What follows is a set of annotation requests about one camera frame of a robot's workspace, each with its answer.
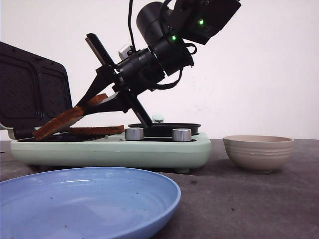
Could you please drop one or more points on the beige ribbed bowl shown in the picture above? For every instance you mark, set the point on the beige ribbed bowl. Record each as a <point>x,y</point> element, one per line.
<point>258,153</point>

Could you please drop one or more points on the blue plastic plate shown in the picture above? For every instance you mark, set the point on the blue plastic plate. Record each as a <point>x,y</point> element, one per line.
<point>87,203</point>

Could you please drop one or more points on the right silver control knob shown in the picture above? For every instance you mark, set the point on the right silver control knob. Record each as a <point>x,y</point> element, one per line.
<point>181,135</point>

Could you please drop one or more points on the mint green breakfast maker base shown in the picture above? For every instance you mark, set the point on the mint green breakfast maker base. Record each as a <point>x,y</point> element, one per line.
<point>114,150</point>

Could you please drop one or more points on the white bread slice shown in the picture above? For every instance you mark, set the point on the white bread slice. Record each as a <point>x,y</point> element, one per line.
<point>67,118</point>
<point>106,130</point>

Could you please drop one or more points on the black round frying pan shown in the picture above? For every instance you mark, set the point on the black round frying pan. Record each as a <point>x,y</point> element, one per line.
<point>159,128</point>

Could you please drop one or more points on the left silver control knob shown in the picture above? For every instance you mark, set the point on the left silver control knob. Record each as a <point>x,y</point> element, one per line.
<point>134,133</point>

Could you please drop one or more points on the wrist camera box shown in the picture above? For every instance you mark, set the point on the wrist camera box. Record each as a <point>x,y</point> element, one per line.
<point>126,52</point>

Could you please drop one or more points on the silver control knob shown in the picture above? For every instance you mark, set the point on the silver control knob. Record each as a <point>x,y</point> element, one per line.
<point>134,133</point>
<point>181,135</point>

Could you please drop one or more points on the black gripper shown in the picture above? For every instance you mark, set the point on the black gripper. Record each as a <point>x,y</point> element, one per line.
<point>141,72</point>

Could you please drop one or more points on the breakfast maker hinged lid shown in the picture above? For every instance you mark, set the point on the breakfast maker hinged lid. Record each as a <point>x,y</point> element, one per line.
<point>33,90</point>

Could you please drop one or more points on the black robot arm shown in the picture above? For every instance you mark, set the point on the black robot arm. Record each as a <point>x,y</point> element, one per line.
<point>168,34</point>

